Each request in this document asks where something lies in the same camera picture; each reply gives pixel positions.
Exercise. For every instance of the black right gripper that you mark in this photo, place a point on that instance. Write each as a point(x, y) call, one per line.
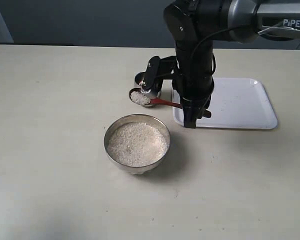
point(193, 79)

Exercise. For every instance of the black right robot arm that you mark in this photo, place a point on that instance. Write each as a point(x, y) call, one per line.
point(196, 24)

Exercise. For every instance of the small steel cup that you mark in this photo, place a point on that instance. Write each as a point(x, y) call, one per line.
point(147, 86)

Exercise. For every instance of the steel bowl of rice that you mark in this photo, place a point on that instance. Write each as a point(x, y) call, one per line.
point(137, 143)

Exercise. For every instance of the white plastic tray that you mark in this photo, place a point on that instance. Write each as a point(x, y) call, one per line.
point(239, 103)

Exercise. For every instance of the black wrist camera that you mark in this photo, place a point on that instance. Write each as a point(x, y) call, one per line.
point(162, 68)

